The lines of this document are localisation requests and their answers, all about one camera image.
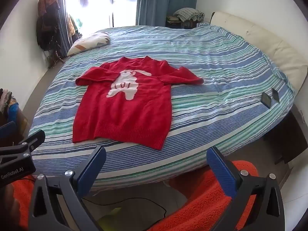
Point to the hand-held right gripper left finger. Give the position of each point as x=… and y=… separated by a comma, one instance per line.
x=89, y=166

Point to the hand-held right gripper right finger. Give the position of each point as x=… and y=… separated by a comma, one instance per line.
x=222, y=170

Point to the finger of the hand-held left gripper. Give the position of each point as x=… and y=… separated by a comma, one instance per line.
x=32, y=139

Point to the red knitted sweater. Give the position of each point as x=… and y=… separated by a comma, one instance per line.
x=122, y=103

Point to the dark wooden cabinet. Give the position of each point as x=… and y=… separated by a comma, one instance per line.
x=12, y=130

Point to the orange fuzzy trousers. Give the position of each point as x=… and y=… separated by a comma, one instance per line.
x=207, y=197

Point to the bed with striped sheet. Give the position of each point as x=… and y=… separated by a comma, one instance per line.
x=168, y=89

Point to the patterned pillow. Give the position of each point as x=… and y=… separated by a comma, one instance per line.
x=90, y=42

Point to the cream bed headboard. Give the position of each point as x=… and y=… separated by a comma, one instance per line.
x=264, y=43

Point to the dark bedside table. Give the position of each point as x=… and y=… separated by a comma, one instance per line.
x=185, y=24

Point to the pile of folded blankets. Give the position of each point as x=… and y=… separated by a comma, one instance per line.
x=187, y=14

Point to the teal curtain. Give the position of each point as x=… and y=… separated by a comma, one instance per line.
x=166, y=1

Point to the hanging clothes on wall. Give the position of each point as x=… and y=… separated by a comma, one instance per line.
x=48, y=24

